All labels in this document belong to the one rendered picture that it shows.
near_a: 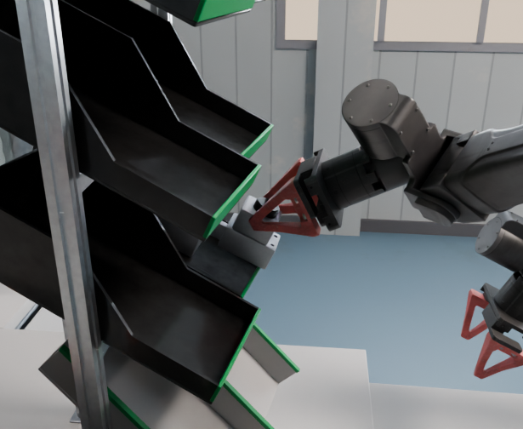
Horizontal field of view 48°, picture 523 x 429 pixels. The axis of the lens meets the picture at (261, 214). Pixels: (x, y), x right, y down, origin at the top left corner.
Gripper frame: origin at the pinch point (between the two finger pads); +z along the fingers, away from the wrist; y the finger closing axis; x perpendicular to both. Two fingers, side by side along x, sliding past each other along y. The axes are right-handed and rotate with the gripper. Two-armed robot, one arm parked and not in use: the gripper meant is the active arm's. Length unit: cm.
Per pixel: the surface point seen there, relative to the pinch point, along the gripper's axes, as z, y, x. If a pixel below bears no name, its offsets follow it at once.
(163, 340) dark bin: 7.6, 18.8, 2.0
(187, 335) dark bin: 6.5, 16.6, 3.4
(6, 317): 72, -30, 9
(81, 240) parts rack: 5.3, 24.1, -11.2
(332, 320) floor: 57, -172, 116
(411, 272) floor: 24, -225, 133
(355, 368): 8, -27, 43
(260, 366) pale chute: 12.6, -4.5, 22.4
